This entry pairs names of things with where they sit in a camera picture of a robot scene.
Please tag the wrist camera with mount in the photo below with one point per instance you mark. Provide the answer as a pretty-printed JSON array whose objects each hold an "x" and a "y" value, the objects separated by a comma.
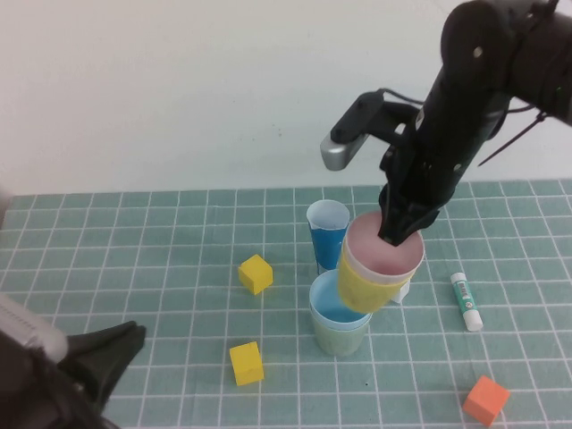
[
  {"x": 27, "y": 326},
  {"x": 344, "y": 152}
]

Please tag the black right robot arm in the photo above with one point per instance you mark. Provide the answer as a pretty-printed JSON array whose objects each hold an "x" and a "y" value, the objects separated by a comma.
[{"x": 482, "y": 58}]

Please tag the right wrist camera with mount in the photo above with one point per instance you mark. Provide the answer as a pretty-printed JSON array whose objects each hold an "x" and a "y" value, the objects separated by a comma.
[{"x": 344, "y": 152}]

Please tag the black zip tie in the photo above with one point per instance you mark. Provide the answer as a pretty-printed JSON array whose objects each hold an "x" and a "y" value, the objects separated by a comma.
[{"x": 514, "y": 142}]

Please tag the light blue plastic cup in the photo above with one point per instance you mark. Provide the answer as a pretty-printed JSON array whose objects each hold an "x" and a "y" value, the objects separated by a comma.
[{"x": 330, "y": 308}]

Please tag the green plastic cup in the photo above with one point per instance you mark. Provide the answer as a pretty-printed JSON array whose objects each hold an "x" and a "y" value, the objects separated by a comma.
[{"x": 339, "y": 342}]

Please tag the orange foam cube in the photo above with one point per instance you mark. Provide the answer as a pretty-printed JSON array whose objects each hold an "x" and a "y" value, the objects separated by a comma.
[{"x": 485, "y": 400}]

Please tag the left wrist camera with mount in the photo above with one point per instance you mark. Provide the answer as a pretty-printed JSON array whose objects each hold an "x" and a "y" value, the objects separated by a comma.
[{"x": 27, "y": 326}]

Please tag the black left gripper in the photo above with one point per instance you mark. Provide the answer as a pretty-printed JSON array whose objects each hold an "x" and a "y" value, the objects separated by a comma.
[{"x": 40, "y": 393}]

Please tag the white foam cube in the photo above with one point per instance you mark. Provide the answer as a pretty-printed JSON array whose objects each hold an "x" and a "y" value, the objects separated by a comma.
[{"x": 403, "y": 295}]

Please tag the green grid tablecloth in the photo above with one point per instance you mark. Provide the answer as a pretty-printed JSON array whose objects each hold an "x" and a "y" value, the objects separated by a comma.
[{"x": 179, "y": 268}]

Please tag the yellow foam cube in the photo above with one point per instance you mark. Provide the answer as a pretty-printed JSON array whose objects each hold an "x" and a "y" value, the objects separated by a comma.
[
  {"x": 254, "y": 275},
  {"x": 246, "y": 364}
]

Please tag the yellow plastic cup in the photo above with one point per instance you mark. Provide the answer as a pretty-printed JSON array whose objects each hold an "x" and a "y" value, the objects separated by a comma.
[{"x": 362, "y": 290}]

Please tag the pink plastic cup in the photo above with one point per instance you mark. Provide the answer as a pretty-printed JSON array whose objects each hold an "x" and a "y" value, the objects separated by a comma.
[{"x": 371, "y": 254}]

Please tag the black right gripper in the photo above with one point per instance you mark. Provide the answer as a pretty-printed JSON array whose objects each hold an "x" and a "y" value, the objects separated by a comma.
[{"x": 429, "y": 170}]

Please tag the blue cone cup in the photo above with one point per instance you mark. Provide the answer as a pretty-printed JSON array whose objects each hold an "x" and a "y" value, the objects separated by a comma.
[{"x": 324, "y": 250}]

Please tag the white green glue stick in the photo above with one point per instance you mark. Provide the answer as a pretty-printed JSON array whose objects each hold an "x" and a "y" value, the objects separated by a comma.
[{"x": 465, "y": 297}]

